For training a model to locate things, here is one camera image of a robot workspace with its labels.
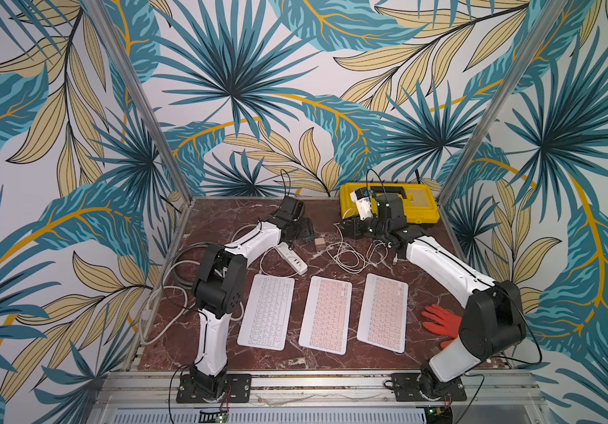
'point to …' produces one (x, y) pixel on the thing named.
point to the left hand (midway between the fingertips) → (305, 231)
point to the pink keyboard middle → (326, 317)
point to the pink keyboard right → (383, 314)
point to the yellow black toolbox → (419, 202)
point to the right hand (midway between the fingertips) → (342, 220)
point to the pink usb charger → (320, 241)
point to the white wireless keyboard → (265, 318)
